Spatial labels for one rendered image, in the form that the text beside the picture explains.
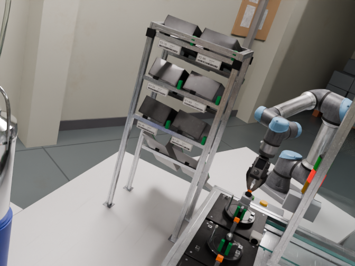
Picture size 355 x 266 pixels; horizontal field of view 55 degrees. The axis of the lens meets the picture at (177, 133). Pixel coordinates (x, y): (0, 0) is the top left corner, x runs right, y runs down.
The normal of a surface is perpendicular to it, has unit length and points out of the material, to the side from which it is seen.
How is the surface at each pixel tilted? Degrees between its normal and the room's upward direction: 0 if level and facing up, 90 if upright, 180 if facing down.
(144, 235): 0
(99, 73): 90
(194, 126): 65
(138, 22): 90
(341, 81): 90
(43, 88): 90
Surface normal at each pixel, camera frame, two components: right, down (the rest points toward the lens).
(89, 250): 0.28, -0.87
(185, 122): -0.36, -0.18
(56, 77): 0.64, 0.47
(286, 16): -0.72, 0.08
